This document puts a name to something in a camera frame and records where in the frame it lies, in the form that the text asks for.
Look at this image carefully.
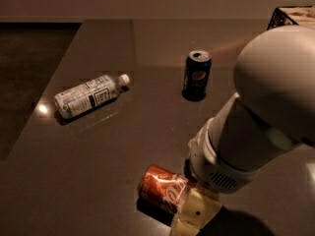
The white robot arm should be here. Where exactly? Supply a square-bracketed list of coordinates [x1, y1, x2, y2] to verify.
[170, 26, 315, 236]

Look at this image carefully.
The black wire napkin holder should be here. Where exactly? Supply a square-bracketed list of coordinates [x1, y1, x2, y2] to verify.
[267, 6, 315, 30]

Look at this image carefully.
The blue pepsi can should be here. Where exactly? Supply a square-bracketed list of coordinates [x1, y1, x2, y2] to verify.
[182, 49, 212, 101]

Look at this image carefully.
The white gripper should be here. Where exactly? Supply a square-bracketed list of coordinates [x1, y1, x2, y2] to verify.
[169, 116, 260, 236]

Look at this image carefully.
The clear plastic water bottle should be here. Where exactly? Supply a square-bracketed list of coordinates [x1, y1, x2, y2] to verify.
[54, 74, 130, 119]

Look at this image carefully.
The red coke can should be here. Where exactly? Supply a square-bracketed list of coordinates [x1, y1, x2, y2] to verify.
[138, 164, 195, 214]

